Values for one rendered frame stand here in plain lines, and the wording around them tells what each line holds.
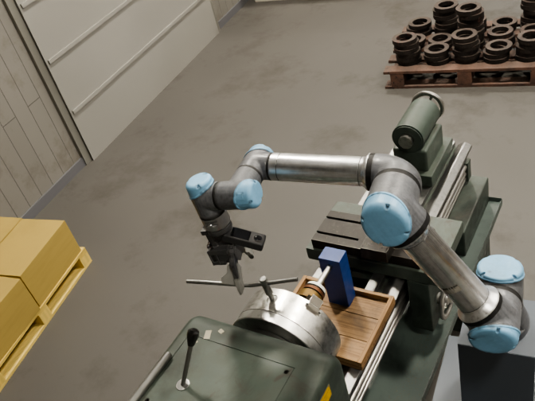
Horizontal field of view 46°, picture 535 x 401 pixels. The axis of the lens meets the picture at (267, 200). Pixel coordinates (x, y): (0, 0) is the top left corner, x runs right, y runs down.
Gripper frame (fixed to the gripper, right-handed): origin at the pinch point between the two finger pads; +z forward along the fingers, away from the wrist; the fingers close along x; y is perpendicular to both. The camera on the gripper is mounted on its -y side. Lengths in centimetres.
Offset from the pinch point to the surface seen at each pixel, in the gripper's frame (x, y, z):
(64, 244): -140, 191, 83
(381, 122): -292, 4, 124
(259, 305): 1.7, 0.0, 10.2
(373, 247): -44, -26, 32
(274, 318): 7.3, -5.5, 10.5
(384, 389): -20, -21, 81
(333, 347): 5.1, -18.5, 26.9
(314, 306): -0.5, -15.0, 15.1
